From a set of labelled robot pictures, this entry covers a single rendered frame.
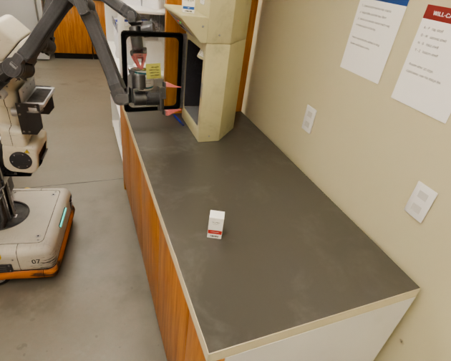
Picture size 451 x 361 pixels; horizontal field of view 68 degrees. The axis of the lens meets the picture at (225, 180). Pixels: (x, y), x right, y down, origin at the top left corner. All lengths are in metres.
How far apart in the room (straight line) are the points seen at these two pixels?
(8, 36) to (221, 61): 0.91
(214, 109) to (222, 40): 0.31
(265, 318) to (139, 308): 1.25
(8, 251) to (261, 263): 1.50
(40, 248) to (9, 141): 0.60
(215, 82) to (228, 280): 0.93
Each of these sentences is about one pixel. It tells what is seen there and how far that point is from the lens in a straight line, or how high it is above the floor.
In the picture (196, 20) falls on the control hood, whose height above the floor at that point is 1.50.
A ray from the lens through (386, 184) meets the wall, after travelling 1.28.
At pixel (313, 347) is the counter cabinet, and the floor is 0.79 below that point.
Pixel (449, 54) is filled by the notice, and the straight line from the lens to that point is 1.15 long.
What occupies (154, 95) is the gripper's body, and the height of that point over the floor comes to 1.20.
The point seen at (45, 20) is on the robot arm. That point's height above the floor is 1.43.
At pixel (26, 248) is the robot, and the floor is 0.27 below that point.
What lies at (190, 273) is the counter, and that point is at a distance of 1.02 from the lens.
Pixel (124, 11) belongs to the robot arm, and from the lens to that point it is 1.91.
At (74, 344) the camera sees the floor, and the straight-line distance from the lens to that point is 2.04.
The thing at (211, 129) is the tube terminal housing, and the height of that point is 1.01.
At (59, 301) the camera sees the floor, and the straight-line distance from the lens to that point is 2.22.
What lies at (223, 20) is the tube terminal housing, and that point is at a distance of 1.55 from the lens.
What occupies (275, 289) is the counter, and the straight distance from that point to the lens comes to 1.02.
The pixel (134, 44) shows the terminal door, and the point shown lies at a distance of 1.77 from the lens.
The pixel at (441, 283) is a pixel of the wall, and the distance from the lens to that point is 1.24.
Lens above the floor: 1.71
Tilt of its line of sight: 33 degrees down
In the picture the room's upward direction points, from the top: 8 degrees clockwise
